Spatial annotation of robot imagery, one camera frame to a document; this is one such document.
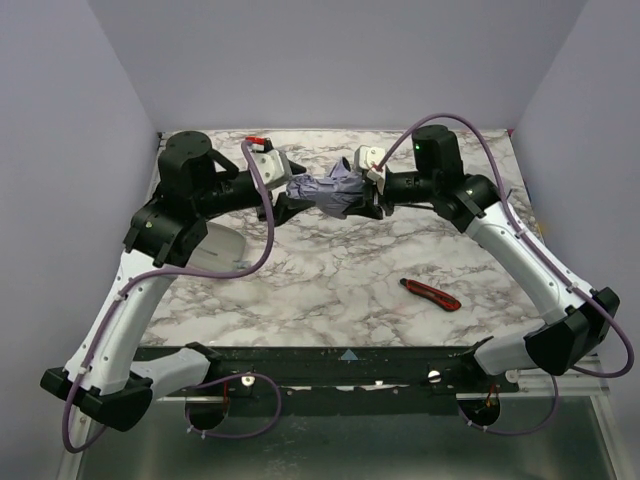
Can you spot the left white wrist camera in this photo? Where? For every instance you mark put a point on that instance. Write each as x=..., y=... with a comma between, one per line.
x=272, y=164

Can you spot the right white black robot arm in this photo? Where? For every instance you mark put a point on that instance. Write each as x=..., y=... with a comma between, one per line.
x=575, y=315

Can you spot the pink zippered umbrella case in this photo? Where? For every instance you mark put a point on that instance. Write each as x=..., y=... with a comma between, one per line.
x=222, y=250

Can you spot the lavender umbrella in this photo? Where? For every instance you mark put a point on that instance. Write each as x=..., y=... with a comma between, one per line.
x=333, y=193

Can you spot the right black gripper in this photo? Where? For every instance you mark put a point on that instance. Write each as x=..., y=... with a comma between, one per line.
x=375, y=201

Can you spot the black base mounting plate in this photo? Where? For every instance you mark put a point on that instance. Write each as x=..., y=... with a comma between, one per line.
x=340, y=381

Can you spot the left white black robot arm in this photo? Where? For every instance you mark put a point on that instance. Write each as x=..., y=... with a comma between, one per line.
x=196, y=184

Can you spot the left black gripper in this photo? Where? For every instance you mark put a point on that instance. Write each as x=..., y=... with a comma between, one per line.
x=273, y=198

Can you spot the red black utility knife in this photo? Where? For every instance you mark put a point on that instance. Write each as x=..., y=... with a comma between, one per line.
x=442, y=299

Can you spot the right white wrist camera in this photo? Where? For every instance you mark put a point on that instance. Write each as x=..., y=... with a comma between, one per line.
x=368, y=162

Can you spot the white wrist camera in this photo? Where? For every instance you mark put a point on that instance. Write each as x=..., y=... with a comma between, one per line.
x=368, y=162
x=272, y=164

